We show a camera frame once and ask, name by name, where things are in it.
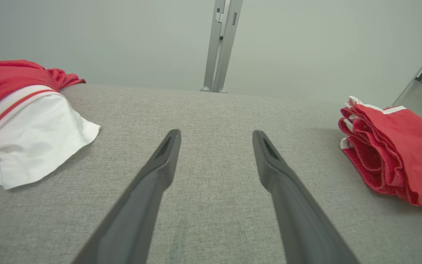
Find red and white jersey shirt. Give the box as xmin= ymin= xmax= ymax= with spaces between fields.
xmin=0 ymin=60 xmax=101 ymax=190

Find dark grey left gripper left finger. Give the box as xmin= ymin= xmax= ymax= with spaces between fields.
xmin=72 ymin=129 xmax=181 ymax=264

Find grey metal partition post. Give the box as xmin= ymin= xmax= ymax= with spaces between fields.
xmin=201 ymin=0 xmax=244 ymax=94

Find grey fabric padded bench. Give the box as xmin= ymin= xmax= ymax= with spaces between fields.
xmin=0 ymin=84 xmax=422 ymax=264

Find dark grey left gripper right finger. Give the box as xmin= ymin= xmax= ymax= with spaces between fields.
xmin=252 ymin=130 xmax=360 ymax=264

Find red shorts with white trim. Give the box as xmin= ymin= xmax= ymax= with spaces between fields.
xmin=338 ymin=96 xmax=422 ymax=214

